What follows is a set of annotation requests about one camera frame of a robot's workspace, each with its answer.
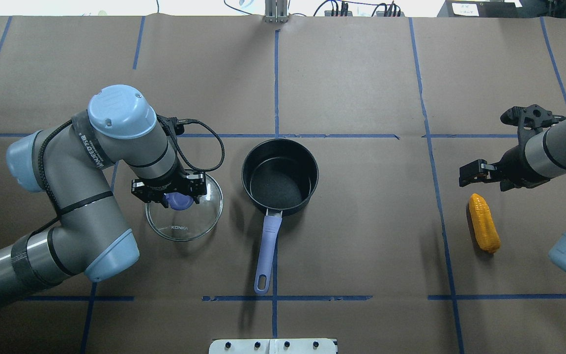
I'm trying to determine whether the yellow plastic corn cob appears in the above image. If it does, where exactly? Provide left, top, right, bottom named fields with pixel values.
left=469, top=193, right=501, bottom=255

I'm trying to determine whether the black box white label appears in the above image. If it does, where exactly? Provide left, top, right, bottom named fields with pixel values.
left=436, top=0, right=520, bottom=18

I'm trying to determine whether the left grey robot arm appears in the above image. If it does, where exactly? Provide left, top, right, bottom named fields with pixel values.
left=0, top=85, right=207, bottom=308

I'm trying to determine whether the aluminium frame post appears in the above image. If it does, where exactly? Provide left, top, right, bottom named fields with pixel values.
left=264, top=0, right=289, bottom=23

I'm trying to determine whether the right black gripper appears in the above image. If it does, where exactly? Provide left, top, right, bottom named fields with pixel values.
left=459, top=147, right=539, bottom=191

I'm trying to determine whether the glass pot lid blue knob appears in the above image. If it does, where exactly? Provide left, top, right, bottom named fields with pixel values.
left=144, top=174, right=223, bottom=242

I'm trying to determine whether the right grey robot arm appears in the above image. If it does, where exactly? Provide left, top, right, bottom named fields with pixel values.
left=458, top=104, right=566, bottom=273

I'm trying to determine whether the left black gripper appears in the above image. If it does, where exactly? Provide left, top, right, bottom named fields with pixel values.
left=132, top=171, right=207, bottom=207

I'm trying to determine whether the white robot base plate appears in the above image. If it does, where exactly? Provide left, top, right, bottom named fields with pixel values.
left=208, top=338, right=339, bottom=354

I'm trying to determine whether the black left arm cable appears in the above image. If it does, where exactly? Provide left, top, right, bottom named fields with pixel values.
left=157, top=115, right=226, bottom=174

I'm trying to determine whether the black saucepan blue handle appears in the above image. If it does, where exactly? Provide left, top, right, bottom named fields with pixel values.
left=242, top=139, right=319, bottom=295

